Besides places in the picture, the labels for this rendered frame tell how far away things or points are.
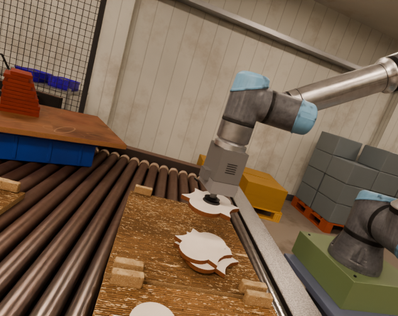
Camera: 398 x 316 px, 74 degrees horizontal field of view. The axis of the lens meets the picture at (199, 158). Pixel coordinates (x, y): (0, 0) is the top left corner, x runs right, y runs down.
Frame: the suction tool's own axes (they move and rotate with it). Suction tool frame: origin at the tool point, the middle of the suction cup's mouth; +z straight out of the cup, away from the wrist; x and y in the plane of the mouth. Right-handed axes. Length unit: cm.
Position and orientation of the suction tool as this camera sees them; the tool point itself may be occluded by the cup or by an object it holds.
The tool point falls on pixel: (209, 205)
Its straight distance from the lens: 64.7
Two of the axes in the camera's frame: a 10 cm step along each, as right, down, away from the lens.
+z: -2.9, 9.3, 2.2
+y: 2.8, 3.0, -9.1
